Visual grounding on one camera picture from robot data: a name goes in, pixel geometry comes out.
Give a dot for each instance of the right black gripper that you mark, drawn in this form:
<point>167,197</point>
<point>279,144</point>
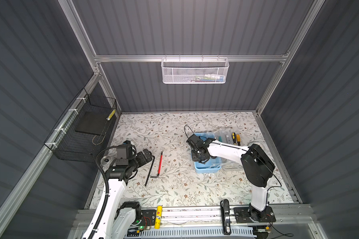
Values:
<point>194,158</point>

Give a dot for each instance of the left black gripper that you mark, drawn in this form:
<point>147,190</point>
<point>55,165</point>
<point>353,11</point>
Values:
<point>142,160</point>

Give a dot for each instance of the black thin rod tool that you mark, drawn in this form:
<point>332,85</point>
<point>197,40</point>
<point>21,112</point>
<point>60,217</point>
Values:
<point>150,170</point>

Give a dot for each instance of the blue plastic tool box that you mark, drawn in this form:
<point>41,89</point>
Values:
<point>229,152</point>

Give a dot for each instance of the red pencil tool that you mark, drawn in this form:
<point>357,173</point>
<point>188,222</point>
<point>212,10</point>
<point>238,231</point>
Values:
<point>160,166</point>

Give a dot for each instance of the orange handle screwdriver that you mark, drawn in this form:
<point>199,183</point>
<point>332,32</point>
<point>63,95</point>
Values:
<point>238,140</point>

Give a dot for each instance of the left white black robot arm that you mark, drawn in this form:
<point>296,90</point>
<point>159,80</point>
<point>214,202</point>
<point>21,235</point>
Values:
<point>109,220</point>

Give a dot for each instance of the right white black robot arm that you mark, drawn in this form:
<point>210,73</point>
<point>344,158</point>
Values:
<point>257,166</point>

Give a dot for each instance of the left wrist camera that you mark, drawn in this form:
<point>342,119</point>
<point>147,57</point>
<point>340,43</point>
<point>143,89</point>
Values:
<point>126,150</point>

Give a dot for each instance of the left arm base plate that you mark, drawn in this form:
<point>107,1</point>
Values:
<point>145,218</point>

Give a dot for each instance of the black wire side basket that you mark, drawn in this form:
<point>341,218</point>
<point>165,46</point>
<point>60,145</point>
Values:
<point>86,129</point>

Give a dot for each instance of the white wire wall basket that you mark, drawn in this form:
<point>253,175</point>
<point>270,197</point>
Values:
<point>194,70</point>

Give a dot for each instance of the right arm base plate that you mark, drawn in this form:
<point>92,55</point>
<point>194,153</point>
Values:
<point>252,215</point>

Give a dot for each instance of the white perforated cable tray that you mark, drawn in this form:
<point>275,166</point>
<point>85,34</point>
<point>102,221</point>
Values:
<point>215,232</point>

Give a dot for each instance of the aluminium front rail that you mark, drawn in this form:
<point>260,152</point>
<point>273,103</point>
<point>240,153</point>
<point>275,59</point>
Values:
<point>211,215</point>

